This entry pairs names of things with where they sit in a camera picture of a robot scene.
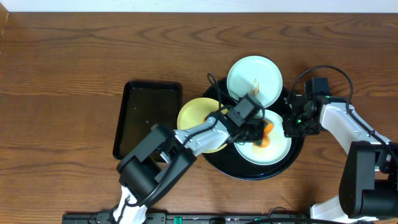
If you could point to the orange green sponge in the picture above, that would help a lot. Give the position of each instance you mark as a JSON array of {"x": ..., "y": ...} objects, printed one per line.
[{"x": 265, "y": 141}]

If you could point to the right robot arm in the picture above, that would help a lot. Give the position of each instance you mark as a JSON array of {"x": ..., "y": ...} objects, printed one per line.
[{"x": 368, "y": 186}]

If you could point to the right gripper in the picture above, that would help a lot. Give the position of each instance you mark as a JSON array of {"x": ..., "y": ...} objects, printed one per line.
[{"x": 290, "y": 130}]

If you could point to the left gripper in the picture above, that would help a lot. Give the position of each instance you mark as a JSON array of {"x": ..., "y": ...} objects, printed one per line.
[{"x": 254, "y": 132}]

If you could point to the yellow plate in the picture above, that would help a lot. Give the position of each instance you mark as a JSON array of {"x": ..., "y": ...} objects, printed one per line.
[{"x": 192, "y": 113}]

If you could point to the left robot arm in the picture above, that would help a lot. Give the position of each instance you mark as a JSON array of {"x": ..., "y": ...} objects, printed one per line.
[{"x": 155, "y": 165}]

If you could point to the black rectangular tray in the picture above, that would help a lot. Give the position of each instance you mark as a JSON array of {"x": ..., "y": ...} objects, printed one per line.
[{"x": 143, "y": 105}]

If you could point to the black round tray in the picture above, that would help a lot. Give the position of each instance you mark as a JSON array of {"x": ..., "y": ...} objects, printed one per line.
[{"x": 230, "y": 162}]

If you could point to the light blue plate top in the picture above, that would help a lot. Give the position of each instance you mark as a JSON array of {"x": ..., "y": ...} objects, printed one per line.
[{"x": 255, "y": 75}]

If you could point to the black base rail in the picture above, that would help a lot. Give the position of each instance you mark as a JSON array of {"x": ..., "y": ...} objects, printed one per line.
[{"x": 161, "y": 218}]

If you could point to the light blue plate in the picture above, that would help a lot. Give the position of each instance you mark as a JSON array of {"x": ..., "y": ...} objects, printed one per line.
[
  {"x": 274, "y": 152},
  {"x": 255, "y": 75}
]

